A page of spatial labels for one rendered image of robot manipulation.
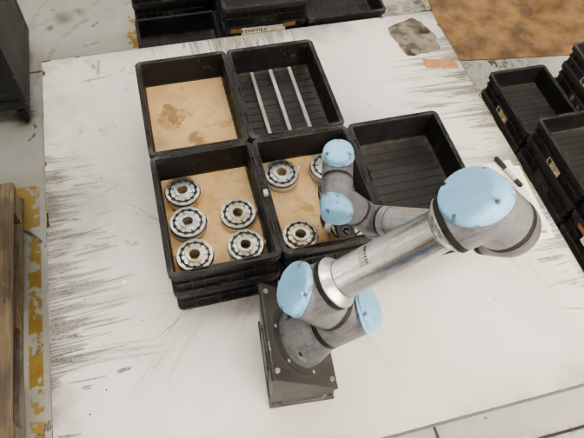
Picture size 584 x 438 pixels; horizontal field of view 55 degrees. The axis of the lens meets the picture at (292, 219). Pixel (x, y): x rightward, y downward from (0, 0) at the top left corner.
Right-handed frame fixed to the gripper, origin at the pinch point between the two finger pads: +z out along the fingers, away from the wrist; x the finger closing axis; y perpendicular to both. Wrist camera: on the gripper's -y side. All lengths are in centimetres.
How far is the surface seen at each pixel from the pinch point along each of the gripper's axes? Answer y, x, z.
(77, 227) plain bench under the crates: 29, 75, 8
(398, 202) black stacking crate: 6.0, -21.7, 4.6
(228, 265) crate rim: -7.4, 32.1, -10.9
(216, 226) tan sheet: 11.1, 33.0, -0.8
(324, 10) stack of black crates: 151, -45, 53
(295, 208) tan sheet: 11.5, 9.1, 1.5
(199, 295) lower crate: -7.4, 42.3, 1.6
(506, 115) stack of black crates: 69, -108, 65
